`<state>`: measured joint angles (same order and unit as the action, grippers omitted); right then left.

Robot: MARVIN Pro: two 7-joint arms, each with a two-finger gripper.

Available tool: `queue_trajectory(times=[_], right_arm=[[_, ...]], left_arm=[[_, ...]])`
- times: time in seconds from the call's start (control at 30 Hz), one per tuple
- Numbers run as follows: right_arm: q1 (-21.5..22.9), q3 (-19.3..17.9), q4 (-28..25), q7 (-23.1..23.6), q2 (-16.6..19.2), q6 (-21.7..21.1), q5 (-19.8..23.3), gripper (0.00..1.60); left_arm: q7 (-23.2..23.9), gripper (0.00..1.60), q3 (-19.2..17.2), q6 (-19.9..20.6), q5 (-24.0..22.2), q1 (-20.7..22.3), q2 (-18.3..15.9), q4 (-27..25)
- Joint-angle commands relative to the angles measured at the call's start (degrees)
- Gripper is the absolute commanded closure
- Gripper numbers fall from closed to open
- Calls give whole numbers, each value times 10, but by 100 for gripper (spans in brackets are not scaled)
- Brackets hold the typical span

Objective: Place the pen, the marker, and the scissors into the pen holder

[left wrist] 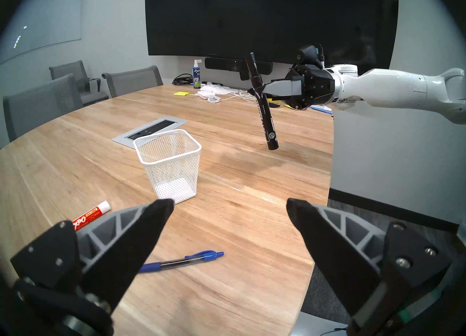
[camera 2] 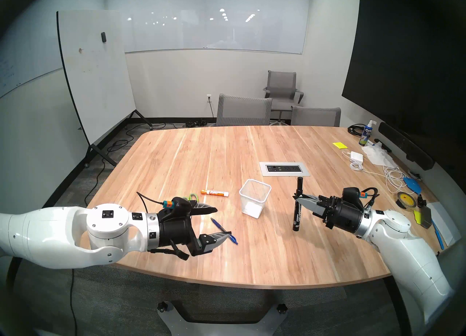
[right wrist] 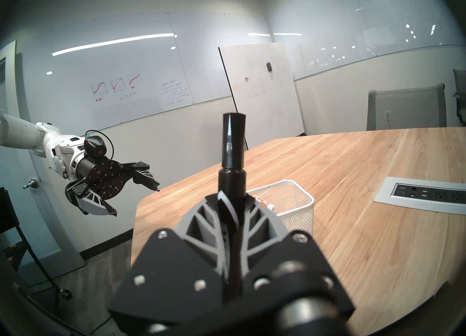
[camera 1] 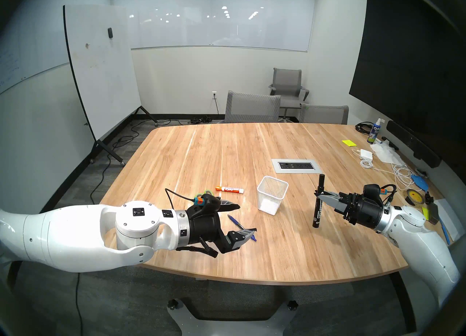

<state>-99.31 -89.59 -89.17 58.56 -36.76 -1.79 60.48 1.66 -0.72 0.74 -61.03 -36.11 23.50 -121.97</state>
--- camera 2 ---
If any Expo cleaner spray bottle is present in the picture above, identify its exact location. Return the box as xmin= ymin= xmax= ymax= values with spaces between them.
xmin=359 ymin=120 xmax=375 ymax=146

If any black strap loop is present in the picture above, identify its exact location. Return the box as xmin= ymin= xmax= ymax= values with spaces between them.
xmin=149 ymin=239 xmax=190 ymax=261

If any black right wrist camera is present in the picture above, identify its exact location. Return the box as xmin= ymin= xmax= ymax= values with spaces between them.
xmin=342 ymin=188 xmax=361 ymax=205

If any dark grey small box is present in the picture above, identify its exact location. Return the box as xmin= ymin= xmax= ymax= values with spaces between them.
xmin=419 ymin=205 xmax=433 ymax=229

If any blue flat object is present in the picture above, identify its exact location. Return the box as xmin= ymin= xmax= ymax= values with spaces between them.
xmin=403 ymin=177 xmax=423 ymax=194

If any rolling whiteboard on stand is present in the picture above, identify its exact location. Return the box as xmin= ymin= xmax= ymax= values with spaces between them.
xmin=56 ymin=10 xmax=153 ymax=168

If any yellow black tape roll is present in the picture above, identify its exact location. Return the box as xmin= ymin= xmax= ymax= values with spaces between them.
xmin=396 ymin=192 xmax=418 ymax=210

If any black left wrist camera cable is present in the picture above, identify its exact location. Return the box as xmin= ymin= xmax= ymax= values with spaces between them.
xmin=137 ymin=192 xmax=166 ymax=208

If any white mesh pen holder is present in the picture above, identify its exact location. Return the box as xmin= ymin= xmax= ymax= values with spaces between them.
xmin=239 ymin=179 xmax=272 ymax=219

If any grey table outlet panel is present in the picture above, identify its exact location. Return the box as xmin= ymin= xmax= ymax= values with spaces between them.
xmin=259 ymin=162 xmax=311 ymax=177

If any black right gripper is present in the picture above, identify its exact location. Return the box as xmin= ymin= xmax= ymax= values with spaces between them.
xmin=293 ymin=194 xmax=365 ymax=234

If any large wall glass board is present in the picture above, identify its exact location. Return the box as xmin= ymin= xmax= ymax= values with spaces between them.
xmin=106 ymin=0 xmax=312 ymax=55

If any black video sound bar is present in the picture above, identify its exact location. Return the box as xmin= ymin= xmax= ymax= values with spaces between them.
xmin=379 ymin=122 xmax=435 ymax=171

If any blue ballpoint pen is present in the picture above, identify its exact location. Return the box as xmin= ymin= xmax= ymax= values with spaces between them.
xmin=210 ymin=218 xmax=238 ymax=245

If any side wall glass board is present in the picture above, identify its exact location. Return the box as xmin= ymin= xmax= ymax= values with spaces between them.
xmin=0 ymin=11 xmax=64 ymax=97

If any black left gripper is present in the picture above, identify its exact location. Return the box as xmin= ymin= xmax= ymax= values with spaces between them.
xmin=158 ymin=204 xmax=232 ymax=256

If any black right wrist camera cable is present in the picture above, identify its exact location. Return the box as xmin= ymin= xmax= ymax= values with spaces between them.
xmin=360 ymin=188 xmax=379 ymax=208

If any large black wall screen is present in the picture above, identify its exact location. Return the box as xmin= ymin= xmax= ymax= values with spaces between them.
xmin=341 ymin=0 xmax=466 ymax=165

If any grey mesh office chair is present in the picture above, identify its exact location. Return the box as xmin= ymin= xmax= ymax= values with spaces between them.
xmin=291 ymin=106 xmax=341 ymax=127
xmin=216 ymin=93 xmax=273 ymax=126

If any grey office chair with armrests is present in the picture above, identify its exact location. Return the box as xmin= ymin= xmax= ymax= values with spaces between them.
xmin=263 ymin=70 xmax=304 ymax=123

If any long black floor cable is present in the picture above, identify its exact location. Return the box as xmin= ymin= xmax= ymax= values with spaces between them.
xmin=84 ymin=121 xmax=166 ymax=206

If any crumpled white tissue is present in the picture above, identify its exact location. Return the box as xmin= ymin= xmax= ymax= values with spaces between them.
xmin=362 ymin=145 xmax=398 ymax=168

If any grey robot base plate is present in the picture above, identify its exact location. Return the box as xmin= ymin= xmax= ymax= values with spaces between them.
xmin=157 ymin=301 xmax=288 ymax=336

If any white charger cable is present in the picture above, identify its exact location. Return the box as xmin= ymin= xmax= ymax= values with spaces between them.
xmin=342 ymin=151 xmax=406 ymax=194

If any black permanent marker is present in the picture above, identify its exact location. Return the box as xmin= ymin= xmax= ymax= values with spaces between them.
xmin=292 ymin=177 xmax=304 ymax=232

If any white paper sheet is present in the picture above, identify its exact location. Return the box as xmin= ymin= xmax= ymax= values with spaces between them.
xmin=426 ymin=202 xmax=463 ymax=246

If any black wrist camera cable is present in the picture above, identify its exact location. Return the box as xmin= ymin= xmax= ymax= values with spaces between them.
xmin=360 ymin=188 xmax=379 ymax=208
xmin=137 ymin=192 xmax=166 ymax=208

